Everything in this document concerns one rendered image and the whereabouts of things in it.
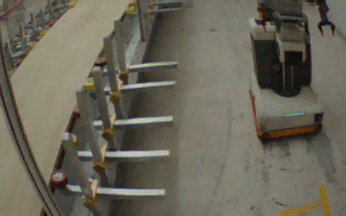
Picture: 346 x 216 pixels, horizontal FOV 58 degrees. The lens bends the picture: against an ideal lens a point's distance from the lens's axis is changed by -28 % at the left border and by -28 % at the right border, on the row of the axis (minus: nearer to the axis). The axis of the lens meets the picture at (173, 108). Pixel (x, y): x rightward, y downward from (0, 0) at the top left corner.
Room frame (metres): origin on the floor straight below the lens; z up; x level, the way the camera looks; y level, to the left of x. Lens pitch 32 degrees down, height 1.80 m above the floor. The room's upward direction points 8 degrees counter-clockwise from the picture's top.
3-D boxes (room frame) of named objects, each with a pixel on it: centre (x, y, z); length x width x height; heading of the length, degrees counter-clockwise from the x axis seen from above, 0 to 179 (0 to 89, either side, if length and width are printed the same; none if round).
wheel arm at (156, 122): (1.54, 0.22, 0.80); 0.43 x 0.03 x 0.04; 83
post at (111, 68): (1.75, 0.26, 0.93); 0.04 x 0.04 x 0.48; 83
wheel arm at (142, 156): (1.29, 0.25, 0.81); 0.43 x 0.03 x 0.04; 83
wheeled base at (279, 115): (2.52, -0.91, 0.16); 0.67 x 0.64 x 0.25; 173
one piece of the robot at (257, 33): (2.61, -0.92, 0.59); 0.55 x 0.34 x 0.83; 83
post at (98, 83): (1.50, 0.29, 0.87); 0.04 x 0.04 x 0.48; 83
